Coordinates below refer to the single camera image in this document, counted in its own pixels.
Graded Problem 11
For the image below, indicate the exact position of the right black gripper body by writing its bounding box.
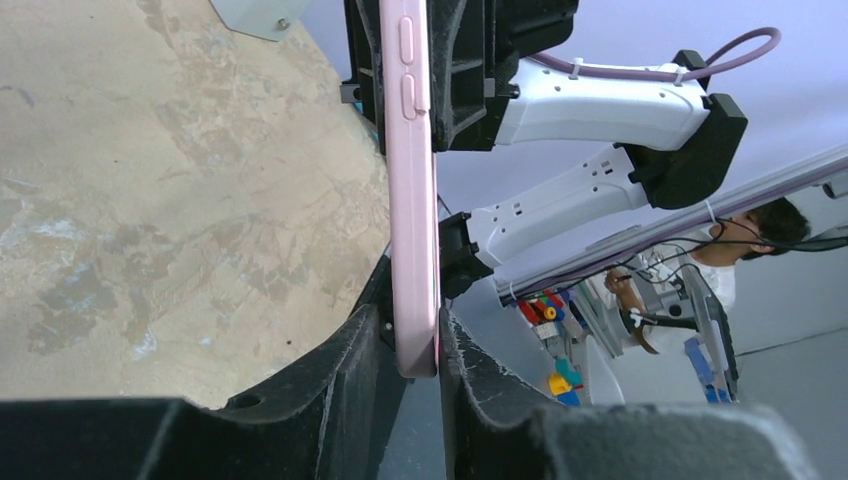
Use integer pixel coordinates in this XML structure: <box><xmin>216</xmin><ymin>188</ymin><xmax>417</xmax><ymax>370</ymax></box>
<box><xmin>486</xmin><ymin>0</ymin><xmax>579</xmax><ymax>87</ymax></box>

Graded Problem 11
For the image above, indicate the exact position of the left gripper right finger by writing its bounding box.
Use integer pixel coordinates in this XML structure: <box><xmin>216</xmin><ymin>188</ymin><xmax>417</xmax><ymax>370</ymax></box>
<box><xmin>439</xmin><ymin>311</ymin><xmax>817</xmax><ymax>479</ymax></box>

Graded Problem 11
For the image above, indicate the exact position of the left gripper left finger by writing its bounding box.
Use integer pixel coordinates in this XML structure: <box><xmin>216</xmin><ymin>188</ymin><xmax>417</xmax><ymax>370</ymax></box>
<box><xmin>0</xmin><ymin>304</ymin><xmax>399</xmax><ymax>480</ymax></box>

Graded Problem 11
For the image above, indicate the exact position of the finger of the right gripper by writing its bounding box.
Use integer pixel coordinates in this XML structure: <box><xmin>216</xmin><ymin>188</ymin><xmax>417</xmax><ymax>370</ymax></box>
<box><xmin>343</xmin><ymin>0</ymin><xmax>386</xmax><ymax>155</ymax></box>
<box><xmin>427</xmin><ymin>1</ymin><xmax>517</xmax><ymax>152</ymax></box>

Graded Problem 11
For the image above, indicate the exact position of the phone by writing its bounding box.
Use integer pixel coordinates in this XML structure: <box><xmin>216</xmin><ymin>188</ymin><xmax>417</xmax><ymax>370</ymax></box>
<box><xmin>379</xmin><ymin>0</ymin><xmax>441</xmax><ymax>378</ymax></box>

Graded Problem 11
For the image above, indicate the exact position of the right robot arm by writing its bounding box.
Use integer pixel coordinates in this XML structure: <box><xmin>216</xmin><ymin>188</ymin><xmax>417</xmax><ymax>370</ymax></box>
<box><xmin>342</xmin><ymin>1</ymin><xmax>748</xmax><ymax>300</ymax></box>

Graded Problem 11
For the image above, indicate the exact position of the white metronome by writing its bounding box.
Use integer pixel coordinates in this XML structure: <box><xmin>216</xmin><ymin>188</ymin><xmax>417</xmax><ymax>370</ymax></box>
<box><xmin>209</xmin><ymin>0</ymin><xmax>312</xmax><ymax>42</ymax></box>

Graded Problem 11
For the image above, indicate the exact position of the person in white shirt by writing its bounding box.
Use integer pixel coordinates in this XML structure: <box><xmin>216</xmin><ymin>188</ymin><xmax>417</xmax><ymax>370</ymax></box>
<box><xmin>587</xmin><ymin>198</ymin><xmax>811</xmax><ymax>355</ymax></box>

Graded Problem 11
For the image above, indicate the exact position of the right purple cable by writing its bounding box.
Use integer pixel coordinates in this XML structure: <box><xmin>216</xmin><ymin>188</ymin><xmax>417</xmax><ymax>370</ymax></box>
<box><xmin>529</xmin><ymin>26</ymin><xmax>783</xmax><ymax>84</ymax></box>

